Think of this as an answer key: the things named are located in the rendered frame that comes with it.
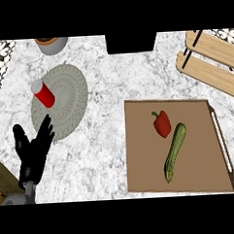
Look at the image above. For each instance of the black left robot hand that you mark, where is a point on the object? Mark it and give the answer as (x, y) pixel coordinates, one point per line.
(30, 152)

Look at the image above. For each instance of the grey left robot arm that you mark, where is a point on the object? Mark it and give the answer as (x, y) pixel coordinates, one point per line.
(21, 197)

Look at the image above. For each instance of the green squash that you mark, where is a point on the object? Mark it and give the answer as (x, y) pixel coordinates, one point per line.
(175, 150)

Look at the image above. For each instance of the brown wooden tray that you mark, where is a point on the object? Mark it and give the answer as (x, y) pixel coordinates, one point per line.
(176, 164)

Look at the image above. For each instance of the wooden tiered shelf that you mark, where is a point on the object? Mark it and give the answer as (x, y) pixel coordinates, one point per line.
(213, 63)

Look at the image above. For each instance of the red can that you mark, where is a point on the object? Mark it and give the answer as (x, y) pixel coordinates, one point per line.
(45, 94)

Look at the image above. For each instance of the round grey woven placemat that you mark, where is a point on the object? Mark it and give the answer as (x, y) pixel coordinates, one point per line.
(67, 98)

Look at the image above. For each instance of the red bell pepper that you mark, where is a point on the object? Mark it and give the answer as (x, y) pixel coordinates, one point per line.
(162, 124)

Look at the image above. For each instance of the black box appliance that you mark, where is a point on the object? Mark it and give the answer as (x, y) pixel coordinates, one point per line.
(131, 42)

